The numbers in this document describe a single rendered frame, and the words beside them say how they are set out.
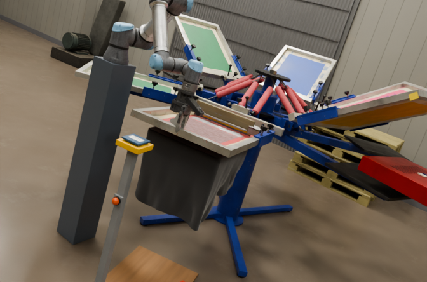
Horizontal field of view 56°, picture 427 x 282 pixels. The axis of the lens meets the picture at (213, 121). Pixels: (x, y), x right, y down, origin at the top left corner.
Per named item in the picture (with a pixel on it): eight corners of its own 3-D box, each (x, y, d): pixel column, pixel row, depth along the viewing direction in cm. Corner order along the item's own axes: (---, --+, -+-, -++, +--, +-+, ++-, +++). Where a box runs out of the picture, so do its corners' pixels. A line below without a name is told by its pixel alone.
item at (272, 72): (238, 234, 331) (291, 78, 299) (196, 213, 344) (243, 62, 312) (253, 218, 367) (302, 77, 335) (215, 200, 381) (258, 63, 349)
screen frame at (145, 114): (229, 157, 190) (231, 150, 189) (129, 115, 210) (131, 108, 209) (270, 140, 263) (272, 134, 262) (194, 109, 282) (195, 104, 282)
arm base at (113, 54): (97, 56, 237) (100, 40, 235) (116, 58, 250) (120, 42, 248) (114, 63, 230) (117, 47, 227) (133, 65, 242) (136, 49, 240)
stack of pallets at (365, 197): (383, 195, 548) (406, 140, 529) (370, 209, 482) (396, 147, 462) (307, 161, 606) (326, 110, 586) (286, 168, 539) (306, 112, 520)
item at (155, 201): (197, 233, 212) (220, 159, 202) (128, 197, 227) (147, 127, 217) (199, 230, 215) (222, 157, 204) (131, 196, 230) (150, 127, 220)
